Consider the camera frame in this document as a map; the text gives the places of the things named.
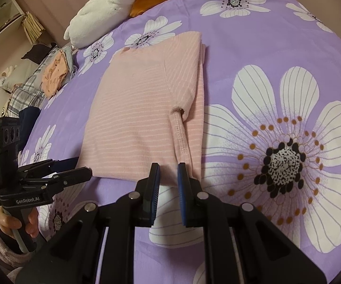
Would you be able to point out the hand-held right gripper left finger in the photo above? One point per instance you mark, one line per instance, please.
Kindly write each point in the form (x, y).
(155, 195)

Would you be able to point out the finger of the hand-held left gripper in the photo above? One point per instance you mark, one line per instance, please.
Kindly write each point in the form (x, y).
(69, 176)
(43, 164)

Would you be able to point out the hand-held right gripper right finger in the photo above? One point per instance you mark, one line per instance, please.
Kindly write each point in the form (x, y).
(182, 195)

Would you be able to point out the pink striped shirt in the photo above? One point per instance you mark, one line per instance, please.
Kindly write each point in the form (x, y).
(140, 109)

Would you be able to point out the person's left hand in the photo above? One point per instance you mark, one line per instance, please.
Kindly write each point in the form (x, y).
(6, 222)

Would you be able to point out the navy cloth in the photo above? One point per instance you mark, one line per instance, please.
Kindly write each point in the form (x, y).
(29, 118)

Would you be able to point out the orange folded garment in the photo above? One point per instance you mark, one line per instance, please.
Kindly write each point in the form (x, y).
(53, 74)

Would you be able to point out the beige pillow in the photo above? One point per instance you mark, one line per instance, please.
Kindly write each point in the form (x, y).
(19, 71)

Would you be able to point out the grey-blue folded garment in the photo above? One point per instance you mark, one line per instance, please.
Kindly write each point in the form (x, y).
(69, 59)

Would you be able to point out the dark brown cloth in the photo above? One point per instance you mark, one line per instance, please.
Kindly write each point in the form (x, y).
(38, 53)

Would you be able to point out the yellow hanging cloth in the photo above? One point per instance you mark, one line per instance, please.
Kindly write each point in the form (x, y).
(32, 26)

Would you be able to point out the purple floral blanket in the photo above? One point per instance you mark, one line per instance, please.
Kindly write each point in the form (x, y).
(232, 50)

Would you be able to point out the white plush goose toy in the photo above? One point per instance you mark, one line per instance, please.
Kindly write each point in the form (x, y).
(99, 14)

